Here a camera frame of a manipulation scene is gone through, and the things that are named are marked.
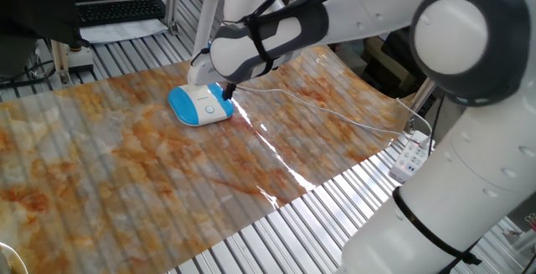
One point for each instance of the white power strip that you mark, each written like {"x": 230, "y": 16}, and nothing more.
{"x": 408, "y": 161}

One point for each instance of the orange marble pattern mat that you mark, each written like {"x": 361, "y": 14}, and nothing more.
{"x": 125, "y": 173}

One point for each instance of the black cloth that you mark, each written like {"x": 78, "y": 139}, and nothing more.
{"x": 37, "y": 6}

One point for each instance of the aluminium frame bracket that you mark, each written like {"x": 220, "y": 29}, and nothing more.
{"x": 171, "y": 16}

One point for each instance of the white paper sheet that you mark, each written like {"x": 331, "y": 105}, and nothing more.
{"x": 125, "y": 31}

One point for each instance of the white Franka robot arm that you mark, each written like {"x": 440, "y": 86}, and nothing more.
{"x": 481, "y": 182}

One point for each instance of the black keyboard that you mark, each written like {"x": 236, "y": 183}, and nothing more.
{"x": 121, "y": 11}

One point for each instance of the white rimmed bowl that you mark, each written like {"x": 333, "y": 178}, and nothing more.
{"x": 8, "y": 263}

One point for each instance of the aluminium frame post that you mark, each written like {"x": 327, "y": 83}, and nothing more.
{"x": 421, "y": 98}
{"x": 60, "y": 62}

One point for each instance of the blue and white desk lamp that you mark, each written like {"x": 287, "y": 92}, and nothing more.
{"x": 197, "y": 110}

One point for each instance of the white box with black knob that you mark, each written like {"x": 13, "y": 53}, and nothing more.
{"x": 79, "y": 60}

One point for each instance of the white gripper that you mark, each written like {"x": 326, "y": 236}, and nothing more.
{"x": 200, "y": 73}

